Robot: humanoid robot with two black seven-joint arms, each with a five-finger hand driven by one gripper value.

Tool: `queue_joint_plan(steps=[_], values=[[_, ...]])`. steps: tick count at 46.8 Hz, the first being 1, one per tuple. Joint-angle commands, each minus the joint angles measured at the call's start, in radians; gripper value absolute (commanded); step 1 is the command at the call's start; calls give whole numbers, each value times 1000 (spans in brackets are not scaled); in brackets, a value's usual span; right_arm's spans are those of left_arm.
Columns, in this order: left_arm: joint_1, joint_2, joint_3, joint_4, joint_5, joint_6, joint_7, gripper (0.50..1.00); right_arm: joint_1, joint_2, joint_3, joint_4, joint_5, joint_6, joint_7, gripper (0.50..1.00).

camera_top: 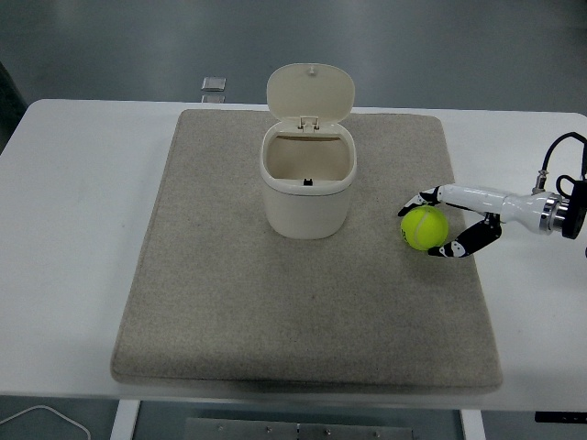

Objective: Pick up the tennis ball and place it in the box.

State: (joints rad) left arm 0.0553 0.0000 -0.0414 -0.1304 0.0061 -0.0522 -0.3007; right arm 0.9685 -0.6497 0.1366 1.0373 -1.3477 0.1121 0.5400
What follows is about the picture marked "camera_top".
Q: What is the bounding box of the grey metal plate with screws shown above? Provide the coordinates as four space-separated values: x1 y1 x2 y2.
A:
183 417 414 440

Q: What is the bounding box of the white cable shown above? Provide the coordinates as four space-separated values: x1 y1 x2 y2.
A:
0 405 91 440

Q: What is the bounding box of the beige felt mat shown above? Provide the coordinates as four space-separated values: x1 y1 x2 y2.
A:
109 108 504 396

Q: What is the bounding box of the yellow tennis ball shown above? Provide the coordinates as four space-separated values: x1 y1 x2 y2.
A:
400 205 449 251

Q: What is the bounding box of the white table leg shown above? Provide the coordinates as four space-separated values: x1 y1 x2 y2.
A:
111 399 141 440
460 407 486 440

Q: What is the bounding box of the cream bin with flip lid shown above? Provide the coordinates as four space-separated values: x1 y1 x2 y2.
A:
259 63 358 240

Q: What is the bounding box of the black table control panel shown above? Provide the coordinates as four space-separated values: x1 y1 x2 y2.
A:
534 412 587 424

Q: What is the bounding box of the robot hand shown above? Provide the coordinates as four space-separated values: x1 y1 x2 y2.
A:
397 184 549 260

